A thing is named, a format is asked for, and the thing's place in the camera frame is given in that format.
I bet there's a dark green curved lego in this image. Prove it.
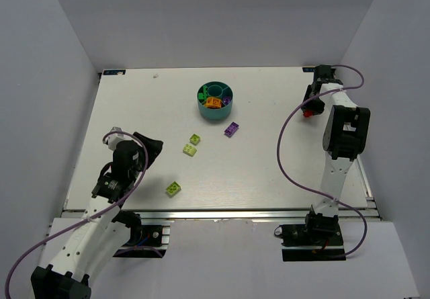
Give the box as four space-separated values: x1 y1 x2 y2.
198 85 208 104

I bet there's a purple butterfly curved lego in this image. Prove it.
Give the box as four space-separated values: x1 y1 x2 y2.
222 96 232 105

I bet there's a yellow butterfly curved lego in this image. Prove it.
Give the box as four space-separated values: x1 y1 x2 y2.
204 97 222 109

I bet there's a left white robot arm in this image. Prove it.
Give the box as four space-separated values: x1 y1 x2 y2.
31 130 163 298

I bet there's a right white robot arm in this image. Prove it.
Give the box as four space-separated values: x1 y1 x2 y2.
301 65 371 238

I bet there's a dark corner label sticker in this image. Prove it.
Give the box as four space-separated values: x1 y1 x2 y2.
302 67 314 73

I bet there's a lime lego brick near front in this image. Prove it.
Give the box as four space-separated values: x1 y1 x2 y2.
166 181 181 198

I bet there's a lime lego brick studs up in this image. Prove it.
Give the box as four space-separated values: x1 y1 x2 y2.
183 144 197 157

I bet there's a lime lego brick upside down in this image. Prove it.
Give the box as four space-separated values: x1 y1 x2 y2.
189 134 200 145

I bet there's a purple flat lego plate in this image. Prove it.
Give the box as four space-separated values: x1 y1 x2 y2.
224 122 239 138

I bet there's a left corner label sticker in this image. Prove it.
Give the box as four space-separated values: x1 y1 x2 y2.
102 69 126 76

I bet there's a teal round divided container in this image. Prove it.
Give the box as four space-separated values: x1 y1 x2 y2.
197 81 234 121

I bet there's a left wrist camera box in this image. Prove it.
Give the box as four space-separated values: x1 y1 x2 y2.
103 127 125 151

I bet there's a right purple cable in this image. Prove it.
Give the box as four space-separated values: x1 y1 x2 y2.
277 65 369 258

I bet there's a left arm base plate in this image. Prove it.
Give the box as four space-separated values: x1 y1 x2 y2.
114 220 171 259

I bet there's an aluminium table rail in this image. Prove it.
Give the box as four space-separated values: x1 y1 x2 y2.
60 208 380 220

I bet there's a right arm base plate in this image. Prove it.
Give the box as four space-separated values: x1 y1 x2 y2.
274 224 346 262

